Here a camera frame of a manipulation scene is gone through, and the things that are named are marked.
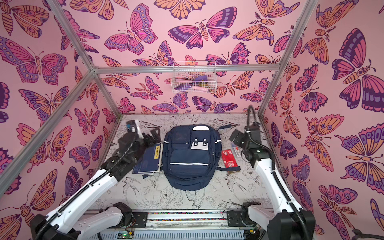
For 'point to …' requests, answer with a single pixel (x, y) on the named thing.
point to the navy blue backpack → (191, 155)
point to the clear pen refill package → (236, 150)
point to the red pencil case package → (229, 161)
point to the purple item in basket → (201, 78)
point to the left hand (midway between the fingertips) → (157, 132)
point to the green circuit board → (125, 235)
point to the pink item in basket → (204, 89)
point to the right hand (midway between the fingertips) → (238, 137)
